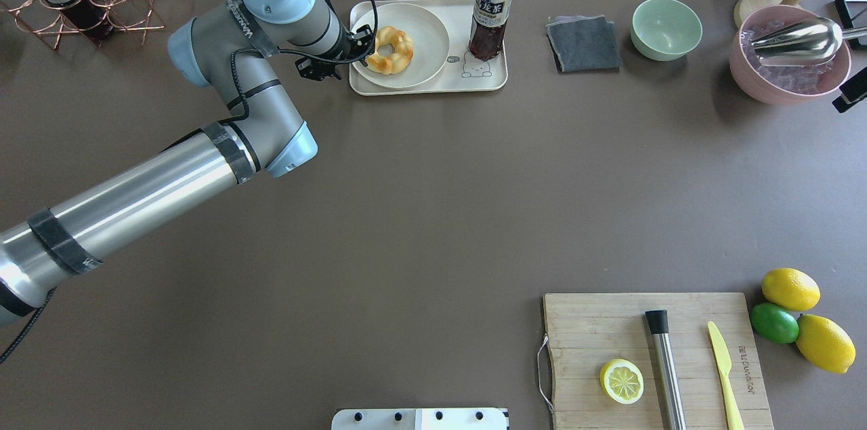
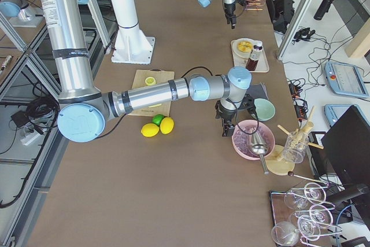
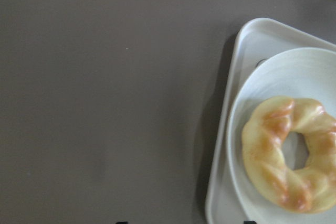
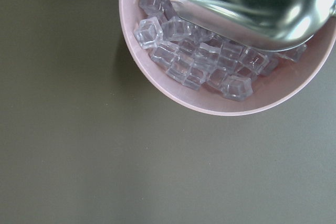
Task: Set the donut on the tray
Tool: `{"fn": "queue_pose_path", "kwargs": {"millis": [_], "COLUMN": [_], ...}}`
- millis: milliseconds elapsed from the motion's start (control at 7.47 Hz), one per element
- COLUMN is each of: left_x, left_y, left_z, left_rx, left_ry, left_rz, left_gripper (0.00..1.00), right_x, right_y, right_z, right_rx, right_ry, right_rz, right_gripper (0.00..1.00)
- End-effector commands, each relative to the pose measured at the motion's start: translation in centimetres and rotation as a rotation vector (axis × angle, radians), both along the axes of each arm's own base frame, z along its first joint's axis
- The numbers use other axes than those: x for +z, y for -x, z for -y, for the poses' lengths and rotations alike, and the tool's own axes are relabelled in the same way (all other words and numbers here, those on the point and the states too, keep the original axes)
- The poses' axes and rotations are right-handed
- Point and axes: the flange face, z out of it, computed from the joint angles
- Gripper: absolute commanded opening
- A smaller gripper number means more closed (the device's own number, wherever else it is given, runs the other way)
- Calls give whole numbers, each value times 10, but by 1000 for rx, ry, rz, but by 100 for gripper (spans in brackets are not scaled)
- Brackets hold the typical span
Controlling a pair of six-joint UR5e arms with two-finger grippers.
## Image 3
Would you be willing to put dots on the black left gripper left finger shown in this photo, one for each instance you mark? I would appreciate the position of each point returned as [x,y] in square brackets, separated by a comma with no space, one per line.
[121,222]

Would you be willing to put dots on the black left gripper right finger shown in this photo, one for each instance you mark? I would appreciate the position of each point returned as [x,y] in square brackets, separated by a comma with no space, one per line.
[249,222]

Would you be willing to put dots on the twisted glazed donut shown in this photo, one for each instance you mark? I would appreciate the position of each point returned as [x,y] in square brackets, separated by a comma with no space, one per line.
[310,189]

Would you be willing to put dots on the white round plate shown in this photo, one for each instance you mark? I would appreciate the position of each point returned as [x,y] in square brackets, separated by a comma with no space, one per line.
[297,73]

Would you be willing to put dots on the cream rabbit tray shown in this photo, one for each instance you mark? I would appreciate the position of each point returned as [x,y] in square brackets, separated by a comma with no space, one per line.
[258,40]

